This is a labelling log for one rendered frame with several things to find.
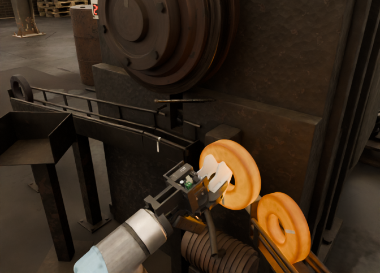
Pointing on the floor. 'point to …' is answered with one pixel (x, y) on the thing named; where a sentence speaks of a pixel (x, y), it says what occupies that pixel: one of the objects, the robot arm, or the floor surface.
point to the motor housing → (230, 266)
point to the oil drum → (86, 41)
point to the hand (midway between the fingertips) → (228, 167)
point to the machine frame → (264, 105)
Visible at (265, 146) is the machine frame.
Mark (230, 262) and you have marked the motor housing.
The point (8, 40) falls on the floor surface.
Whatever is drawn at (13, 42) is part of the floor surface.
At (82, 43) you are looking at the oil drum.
